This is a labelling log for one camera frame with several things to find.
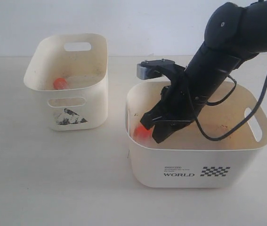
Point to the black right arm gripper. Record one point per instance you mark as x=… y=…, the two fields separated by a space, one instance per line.
x=169 y=114

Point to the orange-capped clear tube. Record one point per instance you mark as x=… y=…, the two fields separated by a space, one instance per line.
x=75 y=82
x=141 y=133

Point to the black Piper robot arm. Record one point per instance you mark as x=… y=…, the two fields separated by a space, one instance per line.
x=233 y=35

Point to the large cream WORLD bin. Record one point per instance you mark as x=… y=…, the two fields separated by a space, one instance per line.
x=187 y=159

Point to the small cream plastic bin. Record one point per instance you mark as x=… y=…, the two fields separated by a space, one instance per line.
x=62 y=56

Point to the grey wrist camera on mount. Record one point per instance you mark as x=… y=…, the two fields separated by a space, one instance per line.
x=150 y=69

